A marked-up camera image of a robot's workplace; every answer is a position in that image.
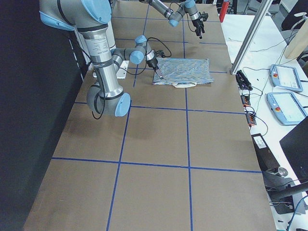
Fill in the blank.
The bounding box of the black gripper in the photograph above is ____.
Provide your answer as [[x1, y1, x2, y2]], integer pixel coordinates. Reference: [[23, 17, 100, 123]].
[[192, 17, 205, 39], [147, 58, 164, 79]]

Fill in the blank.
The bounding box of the blue white striped polo shirt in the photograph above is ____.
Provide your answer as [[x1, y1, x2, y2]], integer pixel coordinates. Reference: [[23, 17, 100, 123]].
[[153, 58, 214, 88]]

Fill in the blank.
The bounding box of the black monitor arm base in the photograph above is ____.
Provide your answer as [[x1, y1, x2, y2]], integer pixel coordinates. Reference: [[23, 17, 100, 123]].
[[262, 172, 308, 215]]

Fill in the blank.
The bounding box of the red cylinder tube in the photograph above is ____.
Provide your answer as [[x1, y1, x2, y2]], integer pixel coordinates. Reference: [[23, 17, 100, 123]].
[[219, 0, 230, 23]]

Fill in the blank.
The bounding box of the far grey orange USB hub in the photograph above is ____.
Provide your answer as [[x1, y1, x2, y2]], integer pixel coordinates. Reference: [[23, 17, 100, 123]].
[[240, 94, 251, 107]]

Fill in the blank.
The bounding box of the grey orange usb hub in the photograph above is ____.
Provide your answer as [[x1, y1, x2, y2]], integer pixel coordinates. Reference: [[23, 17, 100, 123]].
[[245, 111, 257, 127], [240, 94, 251, 107]]

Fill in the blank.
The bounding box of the upper blue teach pendant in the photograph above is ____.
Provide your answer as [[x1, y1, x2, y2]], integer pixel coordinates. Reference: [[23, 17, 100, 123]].
[[270, 64, 303, 92]]

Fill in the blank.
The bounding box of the blue teach pendant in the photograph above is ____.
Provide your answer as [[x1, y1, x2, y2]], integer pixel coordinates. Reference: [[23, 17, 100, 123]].
[[270, 64, 303, 92], [266, 91, 308, 126]]

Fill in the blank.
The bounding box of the beige wooden board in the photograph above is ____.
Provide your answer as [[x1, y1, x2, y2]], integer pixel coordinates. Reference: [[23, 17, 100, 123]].
[[284, 12, 308, 59]]

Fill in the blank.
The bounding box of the near grey orange USB hub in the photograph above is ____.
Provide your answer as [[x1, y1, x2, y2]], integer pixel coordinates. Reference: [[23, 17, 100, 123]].
[[245, 111, 257, 127]]

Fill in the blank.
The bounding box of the lower blue teach pendant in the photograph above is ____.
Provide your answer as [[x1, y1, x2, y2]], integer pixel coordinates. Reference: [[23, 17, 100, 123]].
[[266, 91, 308, 126]]

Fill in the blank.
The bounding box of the black box with white label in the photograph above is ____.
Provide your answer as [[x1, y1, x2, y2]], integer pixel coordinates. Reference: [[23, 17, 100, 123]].
[[251, 133, 280, 171]]

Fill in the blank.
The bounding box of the black monitor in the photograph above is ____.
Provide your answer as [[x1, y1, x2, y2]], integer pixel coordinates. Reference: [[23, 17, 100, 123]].
[[280, 117, 308, 183]]

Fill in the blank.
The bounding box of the silver round knob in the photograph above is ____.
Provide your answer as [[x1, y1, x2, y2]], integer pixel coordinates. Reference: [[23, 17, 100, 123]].
[[277, 167, 288, 178]]

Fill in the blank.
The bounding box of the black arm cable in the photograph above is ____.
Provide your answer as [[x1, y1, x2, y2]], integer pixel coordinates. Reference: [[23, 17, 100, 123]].
[[91, 37, 172, 120], [168, 0, 198, 32]]

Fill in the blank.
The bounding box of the aluminium frame post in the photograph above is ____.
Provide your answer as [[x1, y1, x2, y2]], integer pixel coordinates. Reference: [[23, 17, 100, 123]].
[[231, 0, 272, 75]]

